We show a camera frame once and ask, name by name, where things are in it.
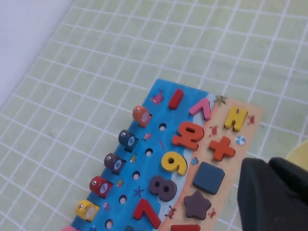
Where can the orange fish piece number ten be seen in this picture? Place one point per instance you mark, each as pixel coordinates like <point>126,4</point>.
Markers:
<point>142,116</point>

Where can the yellow wooden number nine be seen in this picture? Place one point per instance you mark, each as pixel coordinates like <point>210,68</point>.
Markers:
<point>180,166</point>

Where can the brown fish piece number eight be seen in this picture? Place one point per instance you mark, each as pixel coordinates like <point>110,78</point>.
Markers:
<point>111,162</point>

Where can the yellow equals sign block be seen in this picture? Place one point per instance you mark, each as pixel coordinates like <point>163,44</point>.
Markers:
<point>236,119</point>

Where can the dark blue square block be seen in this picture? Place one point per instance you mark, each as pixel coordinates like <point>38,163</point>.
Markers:
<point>208,178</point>

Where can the red wooden number seven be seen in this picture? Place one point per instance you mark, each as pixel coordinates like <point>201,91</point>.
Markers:
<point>144,209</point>

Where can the pink fish piece number five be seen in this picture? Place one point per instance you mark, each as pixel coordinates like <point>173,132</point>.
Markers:
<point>68,229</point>

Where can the pink angle sign block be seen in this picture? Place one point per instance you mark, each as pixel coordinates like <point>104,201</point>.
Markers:
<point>205,108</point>

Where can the orange plus sign block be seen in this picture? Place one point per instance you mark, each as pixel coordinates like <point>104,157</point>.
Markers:
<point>222,148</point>

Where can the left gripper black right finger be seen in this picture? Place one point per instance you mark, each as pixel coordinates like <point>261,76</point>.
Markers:
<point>292,178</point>

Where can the dark blue fish piece nine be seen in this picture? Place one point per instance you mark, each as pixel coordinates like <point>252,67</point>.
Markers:
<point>126,139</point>

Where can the yellow fish piece number six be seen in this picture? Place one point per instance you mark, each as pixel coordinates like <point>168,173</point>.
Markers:
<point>84,209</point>

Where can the red fish piece number seven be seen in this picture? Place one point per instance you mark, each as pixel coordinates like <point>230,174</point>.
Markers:
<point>98,185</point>

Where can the red minus sign block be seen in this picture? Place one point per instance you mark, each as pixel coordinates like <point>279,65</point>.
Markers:
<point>176,99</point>

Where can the green checked tablecloth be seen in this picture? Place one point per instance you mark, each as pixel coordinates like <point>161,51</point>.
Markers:
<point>96,72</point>

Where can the wooden number puzzle board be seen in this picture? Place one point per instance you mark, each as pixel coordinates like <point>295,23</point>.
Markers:
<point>231,168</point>

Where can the purple number eight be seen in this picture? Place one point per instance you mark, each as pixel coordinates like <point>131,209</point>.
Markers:
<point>154,190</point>

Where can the yellow plastic bowl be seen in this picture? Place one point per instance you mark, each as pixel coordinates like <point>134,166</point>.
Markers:
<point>299,154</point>

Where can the brown star shape block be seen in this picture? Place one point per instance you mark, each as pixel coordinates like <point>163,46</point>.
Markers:
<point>197,205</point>

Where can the red shape block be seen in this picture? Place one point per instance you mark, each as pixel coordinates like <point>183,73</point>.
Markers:
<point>185,228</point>

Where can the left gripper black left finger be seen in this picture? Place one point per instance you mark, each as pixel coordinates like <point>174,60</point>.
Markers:
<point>262,204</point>

